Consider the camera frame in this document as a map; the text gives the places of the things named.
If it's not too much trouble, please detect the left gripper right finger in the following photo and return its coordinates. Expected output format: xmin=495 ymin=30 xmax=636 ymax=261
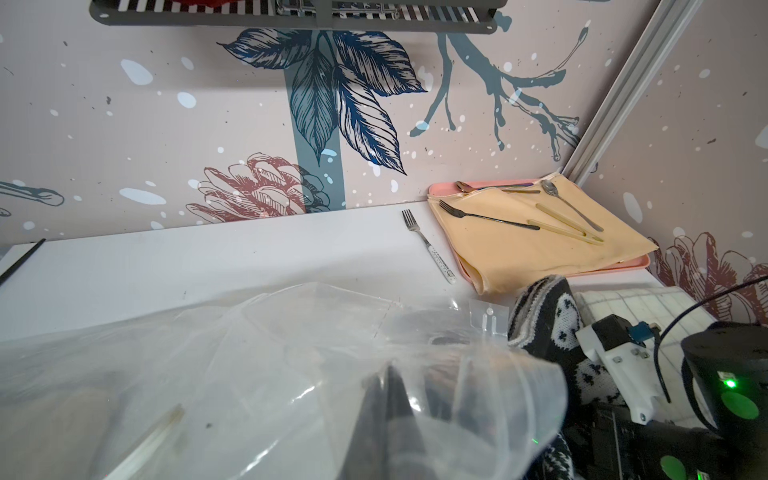
xmin=386 ymin=365 xmax=436 ymax=479

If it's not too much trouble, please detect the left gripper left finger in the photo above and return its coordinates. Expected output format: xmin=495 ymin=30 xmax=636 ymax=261
xmin=338 ymin=374 xmax=388 ymax=479

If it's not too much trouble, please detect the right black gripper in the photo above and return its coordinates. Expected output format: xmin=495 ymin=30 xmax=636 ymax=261
xmin=563 ymin=402 xmax=659 ymax=479

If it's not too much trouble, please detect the clear plastic vacuum bag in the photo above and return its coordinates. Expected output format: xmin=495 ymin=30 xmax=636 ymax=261
xmin=1 ymin=283 xmax=567 ymax=479

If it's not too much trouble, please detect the black white patterned scarf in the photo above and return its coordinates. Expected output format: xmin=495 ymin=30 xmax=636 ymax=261
xmin=506 ymin=274 xmax=625 ymax=480

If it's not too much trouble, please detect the cream checked cloth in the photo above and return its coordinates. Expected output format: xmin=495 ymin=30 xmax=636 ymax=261
xmin=575 ymin=287 xmax=714 ymax=428

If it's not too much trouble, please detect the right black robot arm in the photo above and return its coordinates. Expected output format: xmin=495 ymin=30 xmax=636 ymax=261
xmin=565 ymin=322 xmax=767 ymax=479

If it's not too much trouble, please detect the silver fork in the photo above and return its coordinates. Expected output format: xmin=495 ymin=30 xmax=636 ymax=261
xmin=401 ymin=209 xmax=457 ymax=284

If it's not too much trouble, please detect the gold cutlery piece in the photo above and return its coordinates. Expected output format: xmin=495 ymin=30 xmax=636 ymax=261
xmin=528 ymin=203 xmax=604 ymax=245

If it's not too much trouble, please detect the silver spoon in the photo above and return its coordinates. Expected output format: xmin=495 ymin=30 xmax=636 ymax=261
xmin=540 ymin=179 xmax=604 ymax=232

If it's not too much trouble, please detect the pink tray under placemat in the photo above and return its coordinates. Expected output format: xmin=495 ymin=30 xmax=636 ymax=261
xmin=428 ymin=182 xmax=651 ymax=283

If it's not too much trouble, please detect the copper spoon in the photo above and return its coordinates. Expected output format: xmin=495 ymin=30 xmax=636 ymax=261
xmin=454 ymin=181 xmax=541 ymax=194

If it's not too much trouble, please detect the black handled spoon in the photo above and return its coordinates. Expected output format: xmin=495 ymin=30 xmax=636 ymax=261
xmin=438 ymin=200 xmax=540 ymax=231

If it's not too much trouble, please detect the black wall basket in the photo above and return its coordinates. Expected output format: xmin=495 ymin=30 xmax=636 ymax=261
xmin=89 ymin=0 xmax=512 ymax=34

